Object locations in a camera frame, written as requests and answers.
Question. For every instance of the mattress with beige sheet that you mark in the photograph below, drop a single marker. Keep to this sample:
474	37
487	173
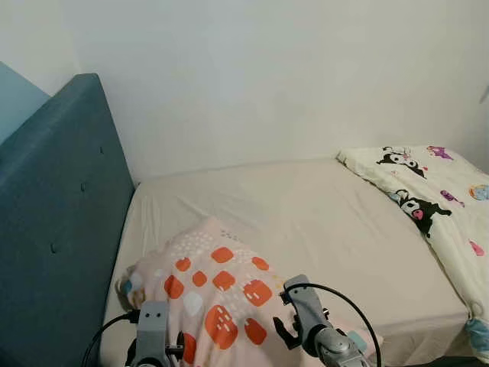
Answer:
306	214

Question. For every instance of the cream cartoon print blanket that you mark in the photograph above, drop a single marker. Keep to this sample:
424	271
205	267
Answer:
451	191

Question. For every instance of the pink patterned pillow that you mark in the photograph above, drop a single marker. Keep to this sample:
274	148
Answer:
221	298

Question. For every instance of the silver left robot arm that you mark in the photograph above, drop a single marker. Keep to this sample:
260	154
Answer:
149	361

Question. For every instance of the blue fabric headboard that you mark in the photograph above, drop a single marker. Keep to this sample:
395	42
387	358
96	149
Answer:
53	229

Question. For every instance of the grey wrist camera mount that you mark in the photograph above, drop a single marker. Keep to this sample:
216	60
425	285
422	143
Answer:
151	325
304	302

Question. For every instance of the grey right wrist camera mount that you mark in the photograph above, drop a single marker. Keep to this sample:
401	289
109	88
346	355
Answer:
304	302

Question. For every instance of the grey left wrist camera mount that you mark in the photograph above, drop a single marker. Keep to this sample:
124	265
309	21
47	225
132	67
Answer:
151	325

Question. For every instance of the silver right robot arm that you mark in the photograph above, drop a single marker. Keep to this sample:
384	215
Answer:
340	348

